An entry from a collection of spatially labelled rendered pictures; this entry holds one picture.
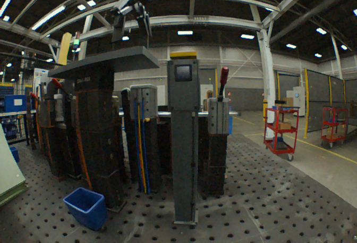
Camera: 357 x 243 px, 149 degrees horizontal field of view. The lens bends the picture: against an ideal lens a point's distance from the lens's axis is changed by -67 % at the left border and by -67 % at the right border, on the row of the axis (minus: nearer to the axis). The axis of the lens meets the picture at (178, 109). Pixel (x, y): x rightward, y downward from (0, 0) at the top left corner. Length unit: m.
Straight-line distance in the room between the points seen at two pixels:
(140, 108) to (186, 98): 0.23
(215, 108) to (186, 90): 0.18
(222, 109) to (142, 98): 0.26
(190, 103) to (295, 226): 0.49
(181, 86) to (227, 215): 0.41
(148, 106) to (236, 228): 0.47
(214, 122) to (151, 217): 0.37
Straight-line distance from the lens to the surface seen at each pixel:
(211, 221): 0.47
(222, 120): 0.47
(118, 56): 0.33
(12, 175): 0.77
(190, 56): 0.32
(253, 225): 0.48
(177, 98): 0.30
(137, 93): 0.50
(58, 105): 0.77
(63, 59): 2.01
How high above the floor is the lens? 1.05
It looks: 3 degrees down
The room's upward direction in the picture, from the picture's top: 1 degrees counter-clockwise
